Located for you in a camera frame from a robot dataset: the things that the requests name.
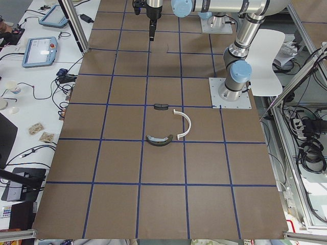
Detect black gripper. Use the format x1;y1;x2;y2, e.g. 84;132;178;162
146;0;163;41

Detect blue teach pendant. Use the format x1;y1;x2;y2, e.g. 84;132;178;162
39;5;67;28
22;36;58;68

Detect white curved plastic part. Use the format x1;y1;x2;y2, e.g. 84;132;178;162
173;109;192;140

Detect black brake pad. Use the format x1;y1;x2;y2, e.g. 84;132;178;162
153;103;169;111

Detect white plastic chair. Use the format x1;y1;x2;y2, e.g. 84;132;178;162
246;29;285;96

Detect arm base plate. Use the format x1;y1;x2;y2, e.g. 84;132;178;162
198;12;233;35
209;78;251;109

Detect black power adapter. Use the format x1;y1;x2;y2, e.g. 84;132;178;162
79;14;94;23

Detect paper cup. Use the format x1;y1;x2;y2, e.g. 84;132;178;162
5;81;21;94

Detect blue teach pendant far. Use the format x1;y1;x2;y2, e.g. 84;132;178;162
39;5;67;28

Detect dark brake shoe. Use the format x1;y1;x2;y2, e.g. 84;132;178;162
146;134;173;146

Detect blue teach pendant near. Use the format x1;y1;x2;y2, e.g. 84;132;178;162
22;36;58;68

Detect aluminium frame post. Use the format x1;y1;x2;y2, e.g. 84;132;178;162
58;0;89;54

